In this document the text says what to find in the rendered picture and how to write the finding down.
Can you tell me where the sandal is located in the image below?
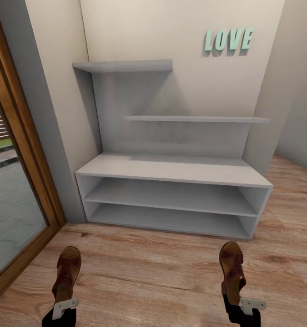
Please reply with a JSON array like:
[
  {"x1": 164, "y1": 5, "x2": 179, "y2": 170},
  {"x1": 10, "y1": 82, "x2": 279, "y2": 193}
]
[
  {"x1": 52, "y1": 246, "x2": 82, "y2": 305},
  {"x1": 219, "y1": 241, "x2": 247, "y2": 306}
]

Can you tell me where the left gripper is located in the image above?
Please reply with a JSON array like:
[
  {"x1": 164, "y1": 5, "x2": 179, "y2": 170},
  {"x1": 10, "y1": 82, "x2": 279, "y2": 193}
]
[{"x1": 42, "y1": 308, "x2": 76, "y2": 327}]

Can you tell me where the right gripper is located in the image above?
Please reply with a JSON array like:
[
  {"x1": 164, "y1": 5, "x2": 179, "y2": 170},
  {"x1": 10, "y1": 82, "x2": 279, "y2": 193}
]
[{"x1": 223, "y1": 295, "x2": 261, "y2": 327}]

